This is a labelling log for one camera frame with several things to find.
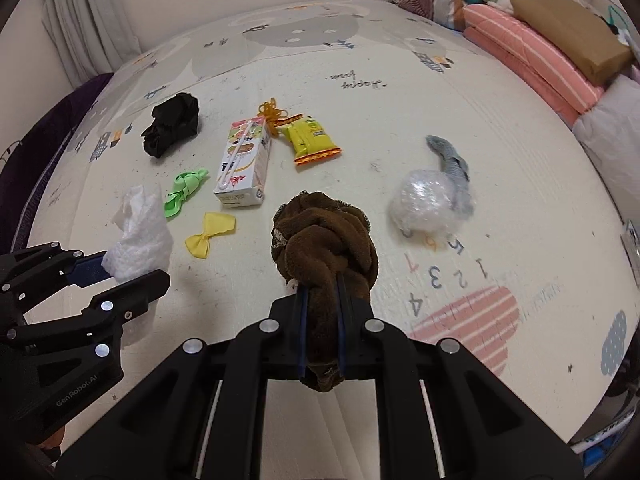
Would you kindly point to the white milk carton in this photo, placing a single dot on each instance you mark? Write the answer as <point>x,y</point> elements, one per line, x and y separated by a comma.
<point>242,170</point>

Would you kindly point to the grey sock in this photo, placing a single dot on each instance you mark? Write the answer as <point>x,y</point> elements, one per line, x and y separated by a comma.
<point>452,162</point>

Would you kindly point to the white tissue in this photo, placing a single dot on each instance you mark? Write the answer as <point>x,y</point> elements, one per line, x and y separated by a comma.
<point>140,245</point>

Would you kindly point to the black cloth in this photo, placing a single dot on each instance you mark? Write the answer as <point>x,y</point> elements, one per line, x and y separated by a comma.
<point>170,120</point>

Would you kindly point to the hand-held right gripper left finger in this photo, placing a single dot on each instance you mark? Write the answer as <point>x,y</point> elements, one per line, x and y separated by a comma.
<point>301,335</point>

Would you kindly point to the smartphone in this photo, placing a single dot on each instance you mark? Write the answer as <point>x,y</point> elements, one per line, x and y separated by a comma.
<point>631,250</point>

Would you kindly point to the white curtain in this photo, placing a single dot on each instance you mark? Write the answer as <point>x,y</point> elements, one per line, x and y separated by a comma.
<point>85,15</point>

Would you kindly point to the light grey pillow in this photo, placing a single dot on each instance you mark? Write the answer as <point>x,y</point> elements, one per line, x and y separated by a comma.
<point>615,135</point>

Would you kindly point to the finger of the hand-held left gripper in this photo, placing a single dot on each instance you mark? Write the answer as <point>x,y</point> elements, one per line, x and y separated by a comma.
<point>145,287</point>
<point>87,267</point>

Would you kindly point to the yellow snack packet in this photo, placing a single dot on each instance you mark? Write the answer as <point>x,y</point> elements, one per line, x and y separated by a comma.
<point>310,140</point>

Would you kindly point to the pink striped pillow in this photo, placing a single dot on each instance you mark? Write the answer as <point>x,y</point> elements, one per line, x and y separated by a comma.
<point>530,55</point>

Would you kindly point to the brown fuzzy cloth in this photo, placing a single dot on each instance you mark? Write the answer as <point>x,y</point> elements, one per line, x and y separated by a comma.
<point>325,250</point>

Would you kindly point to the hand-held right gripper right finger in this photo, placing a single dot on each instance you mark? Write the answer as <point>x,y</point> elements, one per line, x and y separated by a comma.
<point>341,335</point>

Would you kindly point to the purple cloth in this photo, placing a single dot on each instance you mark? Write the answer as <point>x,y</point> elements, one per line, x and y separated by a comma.
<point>30,185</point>

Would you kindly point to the yellow ribbon bow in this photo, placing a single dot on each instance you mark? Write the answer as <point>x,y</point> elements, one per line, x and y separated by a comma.
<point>215,225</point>

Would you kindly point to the blue printed packet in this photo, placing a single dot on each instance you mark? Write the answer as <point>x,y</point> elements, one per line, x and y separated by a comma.
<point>600,435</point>

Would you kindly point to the clear bubble wrap ball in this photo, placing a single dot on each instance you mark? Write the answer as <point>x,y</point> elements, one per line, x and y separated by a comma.
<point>425,200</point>

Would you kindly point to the brown pillow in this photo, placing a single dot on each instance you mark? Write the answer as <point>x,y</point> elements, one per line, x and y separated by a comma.
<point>570,35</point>

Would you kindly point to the green ribbon bow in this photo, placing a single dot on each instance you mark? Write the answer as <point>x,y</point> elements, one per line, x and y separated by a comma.
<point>186,182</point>

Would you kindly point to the orange curled ribbon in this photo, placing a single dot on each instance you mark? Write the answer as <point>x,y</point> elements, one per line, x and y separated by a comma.
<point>270,109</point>

